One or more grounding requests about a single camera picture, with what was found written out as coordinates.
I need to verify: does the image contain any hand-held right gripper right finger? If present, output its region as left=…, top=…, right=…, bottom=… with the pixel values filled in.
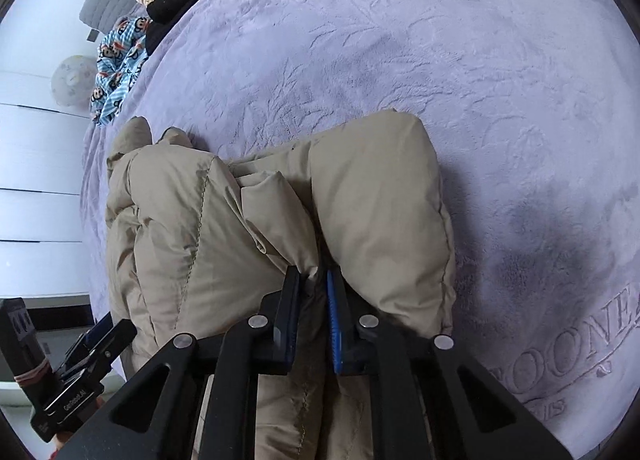
left=325, top=267, right=576, bottom=460

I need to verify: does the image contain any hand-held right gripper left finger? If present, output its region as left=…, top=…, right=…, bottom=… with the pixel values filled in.
left=64, top=267, right=304, bottom=460

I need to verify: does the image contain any white wardrobe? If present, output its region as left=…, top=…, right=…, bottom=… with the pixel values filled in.
left=0, top=69, right=95, bottom=299

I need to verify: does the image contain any white patterned ball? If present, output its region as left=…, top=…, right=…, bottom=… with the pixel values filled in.
left=51, top=55, right=99, bottom=108

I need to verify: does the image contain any beige puffer jacket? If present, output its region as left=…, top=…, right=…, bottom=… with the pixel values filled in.
left=105, top=109, right=458, bottom=460

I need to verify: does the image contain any purple embossed blanket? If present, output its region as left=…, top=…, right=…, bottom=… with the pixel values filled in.
left=79, top=0, right=640, bottom=460

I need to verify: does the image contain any blue monkey print cloth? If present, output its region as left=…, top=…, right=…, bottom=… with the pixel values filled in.
left=90, top=15, right=152, bottom=127

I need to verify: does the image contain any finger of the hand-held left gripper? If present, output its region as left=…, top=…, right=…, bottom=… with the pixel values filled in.
left=72, top=320, right=139, bottom=383
left=60, top=314, right=115, bottom=371

